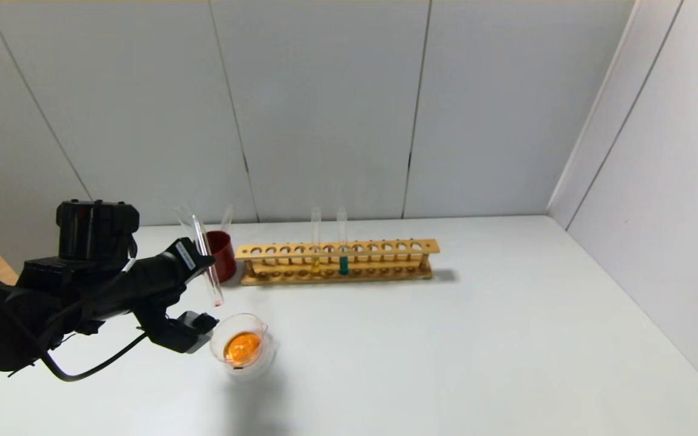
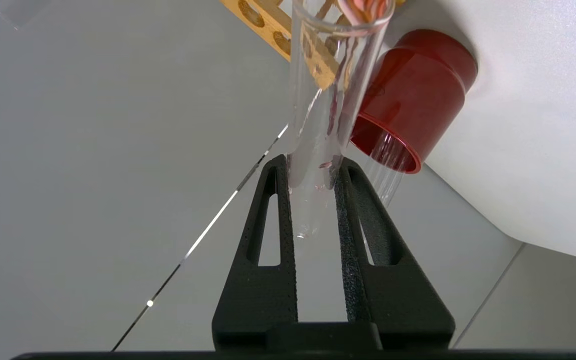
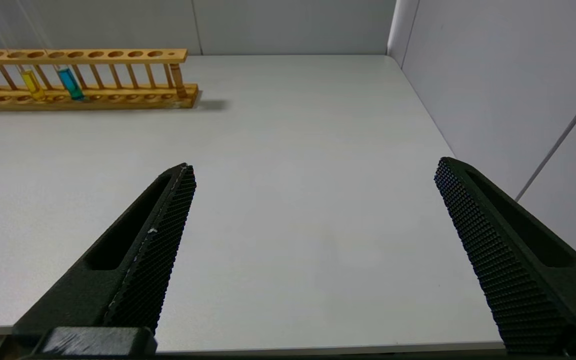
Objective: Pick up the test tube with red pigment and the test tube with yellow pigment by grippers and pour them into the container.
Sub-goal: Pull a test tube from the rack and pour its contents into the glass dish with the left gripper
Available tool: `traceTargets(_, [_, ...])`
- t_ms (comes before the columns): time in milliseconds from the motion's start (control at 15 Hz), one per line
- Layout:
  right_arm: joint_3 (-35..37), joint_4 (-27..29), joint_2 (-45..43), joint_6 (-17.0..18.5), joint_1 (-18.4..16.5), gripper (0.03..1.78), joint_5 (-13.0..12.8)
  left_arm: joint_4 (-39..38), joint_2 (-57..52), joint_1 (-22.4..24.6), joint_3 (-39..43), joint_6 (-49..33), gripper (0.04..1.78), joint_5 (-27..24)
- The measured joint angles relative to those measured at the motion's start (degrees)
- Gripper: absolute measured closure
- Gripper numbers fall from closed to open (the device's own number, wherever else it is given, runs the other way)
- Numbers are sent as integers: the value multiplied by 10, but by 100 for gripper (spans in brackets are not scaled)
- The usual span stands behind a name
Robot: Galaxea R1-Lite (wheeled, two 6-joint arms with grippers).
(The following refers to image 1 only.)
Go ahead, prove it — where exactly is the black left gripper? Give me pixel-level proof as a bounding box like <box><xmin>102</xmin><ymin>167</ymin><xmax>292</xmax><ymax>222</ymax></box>
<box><xmin>127</xmin><ymin>237</ymin><xmax>216</xmax><ymax>314</ymax></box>

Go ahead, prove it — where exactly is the test tube with red pigment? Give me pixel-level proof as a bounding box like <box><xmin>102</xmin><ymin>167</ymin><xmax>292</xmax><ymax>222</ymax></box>
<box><xmin>191</xmin><ymin>214</ymin><xmax>224</xmax><ymax>308</ymax></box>

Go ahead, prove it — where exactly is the test tube with yellow pigment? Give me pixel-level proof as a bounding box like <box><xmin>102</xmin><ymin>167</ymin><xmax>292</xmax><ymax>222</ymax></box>
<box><xmin>174</xmin><ymin>205</ymin><xmax>198</xmax><ymax>240</ymax></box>
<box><xmin>310</xmin><ymin>207</ymin><xmax>324</xmax><ymax>277</ymax></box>

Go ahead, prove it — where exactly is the test tube with blue pigment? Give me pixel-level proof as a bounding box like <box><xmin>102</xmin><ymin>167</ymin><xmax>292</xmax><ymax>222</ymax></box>
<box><xmin>336</xmin><ymin>207</ymin><xmax>350</xmax><ymax>276</ymax></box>

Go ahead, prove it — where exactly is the wooden test tube rack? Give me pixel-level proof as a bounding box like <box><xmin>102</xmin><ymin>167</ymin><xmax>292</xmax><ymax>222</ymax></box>
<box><xmin>235</xmin><ymin>239</ymin><xmax>440</xmax><ymax>286</ymax></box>

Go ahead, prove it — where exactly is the dark red cylindrical cup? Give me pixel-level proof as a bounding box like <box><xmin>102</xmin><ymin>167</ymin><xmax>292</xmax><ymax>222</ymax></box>
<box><xmin>205</xmin><ymin>231</ymin><xmax>238</xmax><ymax>285</ymax></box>

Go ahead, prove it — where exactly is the clear glass beaker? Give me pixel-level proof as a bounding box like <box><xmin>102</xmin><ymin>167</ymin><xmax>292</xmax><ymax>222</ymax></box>
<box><xmin>210</xmin><ymin>312</ymin><xmax>278</xmax><ymax>377</ymax></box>

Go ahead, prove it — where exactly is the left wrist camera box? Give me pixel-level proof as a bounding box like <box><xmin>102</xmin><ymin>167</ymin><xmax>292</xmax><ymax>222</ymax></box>
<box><xmin>143</xmin><ymin>310</ymin><xmax>215</xmax><ymax>354</ymax></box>

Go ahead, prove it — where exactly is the black camera cable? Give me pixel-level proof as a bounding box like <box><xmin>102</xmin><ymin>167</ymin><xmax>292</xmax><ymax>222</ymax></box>
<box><xmin>40</xmin><ymin>330</ymin><xmax>148</xmax><ymax>383</ymax></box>

